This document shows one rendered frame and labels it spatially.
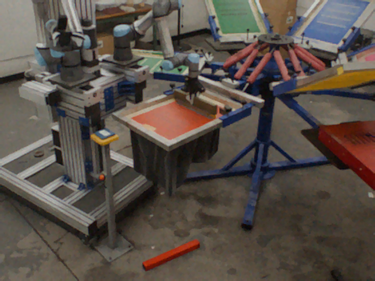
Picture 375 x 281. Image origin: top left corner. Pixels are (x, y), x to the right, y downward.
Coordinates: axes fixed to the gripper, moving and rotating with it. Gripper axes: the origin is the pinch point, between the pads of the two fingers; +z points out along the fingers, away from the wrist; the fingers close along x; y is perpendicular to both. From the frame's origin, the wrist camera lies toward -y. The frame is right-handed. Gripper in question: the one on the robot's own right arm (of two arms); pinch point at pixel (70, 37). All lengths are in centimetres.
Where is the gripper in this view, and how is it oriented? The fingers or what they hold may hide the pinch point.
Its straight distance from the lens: 201.0
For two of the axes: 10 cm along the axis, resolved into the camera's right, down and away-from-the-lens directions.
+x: -8.6, 0.9, -5.0
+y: -1.3, 9.1, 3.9
